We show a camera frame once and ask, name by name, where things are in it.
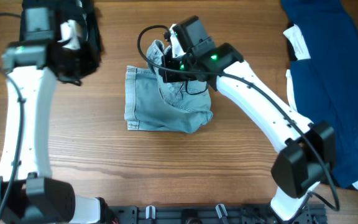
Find blue garment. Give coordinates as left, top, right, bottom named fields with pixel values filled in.
left=282, top=0, right=358, bottom=190

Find folded dark green garment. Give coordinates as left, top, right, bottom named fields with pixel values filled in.
left=20, top=0, right=103, bottom=75

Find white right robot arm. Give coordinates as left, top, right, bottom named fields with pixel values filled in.
left=162, top=40, right=336, bottom=223

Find light blue denim shorts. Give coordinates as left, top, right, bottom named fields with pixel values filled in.
left=124, top=39, right=214, bottom=134

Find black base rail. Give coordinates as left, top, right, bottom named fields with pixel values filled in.
left=104, top=203, right=328, bottom=224

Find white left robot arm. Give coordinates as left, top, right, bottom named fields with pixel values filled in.
left=0, top=39, right=116, bottom=223

